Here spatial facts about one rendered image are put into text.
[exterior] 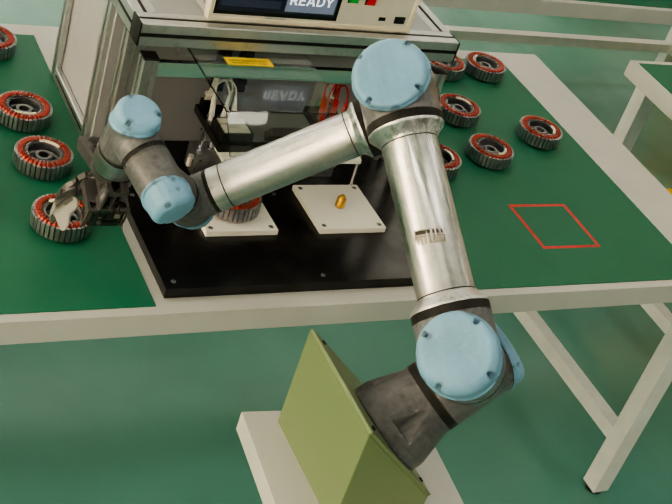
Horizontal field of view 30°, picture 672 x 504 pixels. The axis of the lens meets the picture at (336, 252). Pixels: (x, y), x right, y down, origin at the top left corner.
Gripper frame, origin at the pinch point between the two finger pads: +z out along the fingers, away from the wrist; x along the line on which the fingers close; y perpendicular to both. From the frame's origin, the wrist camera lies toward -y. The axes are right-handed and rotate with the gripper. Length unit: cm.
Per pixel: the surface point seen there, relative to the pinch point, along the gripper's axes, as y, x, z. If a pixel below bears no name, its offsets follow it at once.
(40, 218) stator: -3.1, -5.8, 6.1
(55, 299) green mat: 15.1, -6.5, 2.1
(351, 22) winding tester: -32, 53, -19
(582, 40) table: -167, 272, 139
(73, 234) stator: 0.4, -0.4, 5.8
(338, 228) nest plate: 0, 53, 5
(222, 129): -17.5, 29.1, -2.7
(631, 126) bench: -63, 191, 55
